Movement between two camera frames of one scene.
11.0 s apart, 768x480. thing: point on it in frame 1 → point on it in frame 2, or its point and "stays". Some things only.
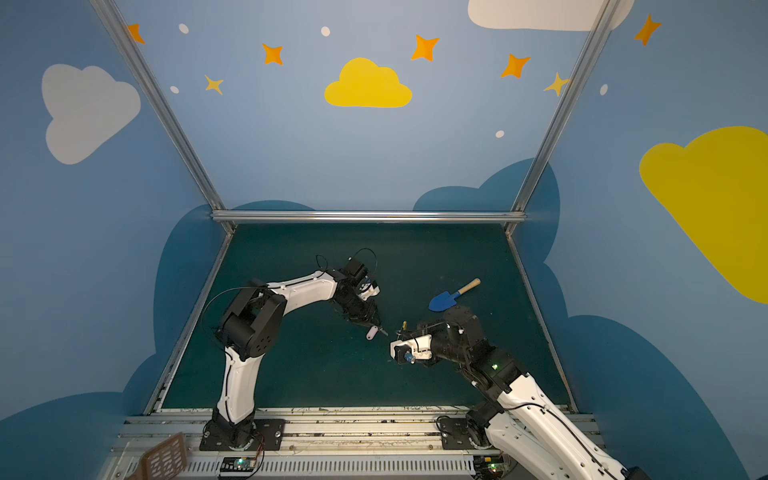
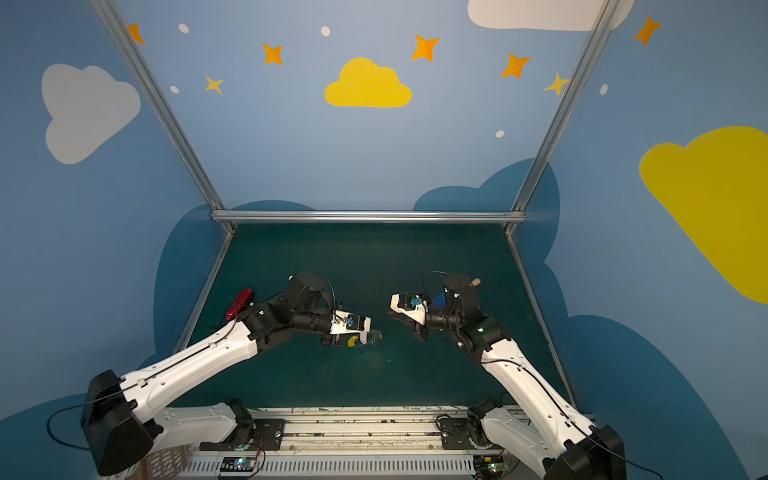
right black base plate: x=454 y=431 stays
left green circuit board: x=237 y=464 stays
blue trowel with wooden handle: x=447 y=300 stays
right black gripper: x=424 y=334 → x=420 y=324
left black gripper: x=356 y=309 → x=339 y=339
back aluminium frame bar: x=368 y=216 stays
